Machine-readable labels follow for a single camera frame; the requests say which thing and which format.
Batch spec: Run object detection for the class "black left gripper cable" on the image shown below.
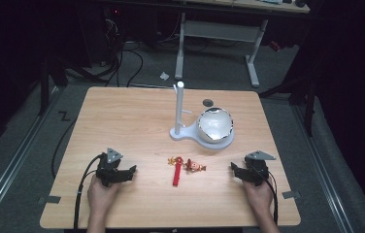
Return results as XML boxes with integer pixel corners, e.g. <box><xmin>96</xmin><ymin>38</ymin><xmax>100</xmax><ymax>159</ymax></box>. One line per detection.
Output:
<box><xmin>73</xmin><ymin>153</ymin><xmax>105</xmax><ymax>231</ymax></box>

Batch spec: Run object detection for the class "grey tape piece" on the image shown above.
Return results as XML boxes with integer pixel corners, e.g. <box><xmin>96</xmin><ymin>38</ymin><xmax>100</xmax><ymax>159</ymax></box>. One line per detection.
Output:
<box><xmin>37</xmin><ymin>195</ymin><xmax>62</xmax><ymax>205</ymax></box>
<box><xmin>282</xmin><ymin>190</ymin><xmax>302</xmax><ymax>200</ymax></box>

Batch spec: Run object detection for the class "white pole stand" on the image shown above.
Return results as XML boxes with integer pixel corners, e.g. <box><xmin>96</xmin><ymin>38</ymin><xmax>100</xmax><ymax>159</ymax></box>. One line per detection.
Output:
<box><xmin>169</xmin><ymin>81</ymin><xmax>236</xmax><ymax>150</ymax></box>

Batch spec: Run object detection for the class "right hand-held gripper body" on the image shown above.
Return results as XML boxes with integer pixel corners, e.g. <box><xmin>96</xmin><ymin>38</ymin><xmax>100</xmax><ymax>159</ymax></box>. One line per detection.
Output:
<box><xmin>244</xmin><ymin>150</ymin><xmax>277</xmax><ymax>187</ymax></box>

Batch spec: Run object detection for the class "black floor cable bundle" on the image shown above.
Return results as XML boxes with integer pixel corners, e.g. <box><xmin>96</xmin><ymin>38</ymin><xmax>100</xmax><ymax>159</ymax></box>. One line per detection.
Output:
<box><xmin>63</xmin><ymin>13</ymin><xmax>145</xmax><ymax>88</ymax></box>

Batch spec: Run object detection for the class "red figurine pendant charm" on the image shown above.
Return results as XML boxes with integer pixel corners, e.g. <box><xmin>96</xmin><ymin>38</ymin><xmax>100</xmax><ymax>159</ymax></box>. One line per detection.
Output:
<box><xmin>167</xmin><ymin>155</ymin><xmax>208</xmax><ymax>188</ymax></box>

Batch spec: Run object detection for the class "thin black floor cable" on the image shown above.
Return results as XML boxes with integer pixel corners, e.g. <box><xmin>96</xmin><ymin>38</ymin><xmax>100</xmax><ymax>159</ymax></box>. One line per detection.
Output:
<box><xmin>50</xmin><ymin>118</ymin><xmax>79</xmax><ymax>180</ymax></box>

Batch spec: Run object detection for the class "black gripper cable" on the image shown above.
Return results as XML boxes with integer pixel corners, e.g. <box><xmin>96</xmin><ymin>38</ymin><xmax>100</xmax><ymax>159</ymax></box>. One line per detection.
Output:
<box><xmin>73</xmin><ymin>153</ymin><xmax>105</xmax><ymax>231</ymax></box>
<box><xmin>258</xmin><ymin>168</ymin><xmax>280</xmax><ymax>226</ymax></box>

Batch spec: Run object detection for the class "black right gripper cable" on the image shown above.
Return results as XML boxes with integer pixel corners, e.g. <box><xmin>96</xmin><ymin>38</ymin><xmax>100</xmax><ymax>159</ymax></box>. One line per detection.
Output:
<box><xmin>258</xmin><ymin>168</ymin><xmax>280</xmax><ymax>226</ymax></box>

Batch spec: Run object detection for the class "person's left hand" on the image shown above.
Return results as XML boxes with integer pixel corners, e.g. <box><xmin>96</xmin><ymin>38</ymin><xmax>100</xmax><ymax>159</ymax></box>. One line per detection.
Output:
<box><xmin>86</xmin><ymin>176</ymin><xmax>120</xmax><ymax>213</ymax></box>

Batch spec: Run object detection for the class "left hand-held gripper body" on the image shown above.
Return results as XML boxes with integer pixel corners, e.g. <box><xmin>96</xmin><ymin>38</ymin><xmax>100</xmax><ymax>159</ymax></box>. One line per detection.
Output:
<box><xmin>95</xmin><ymin>148</ymin><xmax>130</xmax><ymax>188</ymax></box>

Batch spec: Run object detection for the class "metal floor rail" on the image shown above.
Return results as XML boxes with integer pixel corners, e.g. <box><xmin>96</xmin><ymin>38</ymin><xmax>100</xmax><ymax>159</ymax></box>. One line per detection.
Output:
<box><xmin>291</xmin><ymin>105</ymin><xmax>356</xmax><ymax>233</ymax></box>
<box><xmin>0</xmin><ymin>86</ymin><xmax>62</xmax><ymax>233</ymax></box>

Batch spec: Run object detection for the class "dark metal stand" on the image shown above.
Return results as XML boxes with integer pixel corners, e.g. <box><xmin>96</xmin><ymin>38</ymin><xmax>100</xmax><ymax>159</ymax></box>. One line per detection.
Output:
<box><xmin>257</xmin><ymin>45</ymin><xmax>320</xmax><ymax>138</ymax></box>
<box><xmin>37</xmin><ymin>52</ymin><xmax>70</xmax><ymax>117</ymax></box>

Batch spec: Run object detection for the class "person's right hand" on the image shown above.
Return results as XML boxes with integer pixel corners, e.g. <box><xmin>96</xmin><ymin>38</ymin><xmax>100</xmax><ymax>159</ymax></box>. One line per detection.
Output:
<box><xmin>242</xmin><ymin>180</ymin><xmax>274</xmax><ymax>213</ymax></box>

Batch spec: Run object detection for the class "desk with white legs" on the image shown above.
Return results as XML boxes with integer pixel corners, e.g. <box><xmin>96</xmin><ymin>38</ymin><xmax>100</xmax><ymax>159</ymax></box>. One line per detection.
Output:
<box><xmin>173</xmin><ymin>0</ymin><xmax>312</xmax><ymax>89</ymax></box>

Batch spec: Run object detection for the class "white silver-rimmed bowl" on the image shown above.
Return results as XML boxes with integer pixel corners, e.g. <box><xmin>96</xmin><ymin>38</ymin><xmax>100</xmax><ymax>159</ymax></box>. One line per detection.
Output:
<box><xmin>196</xmin><ymin>107</ymin><xmax>235</xmax><ymax>145</ymax></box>

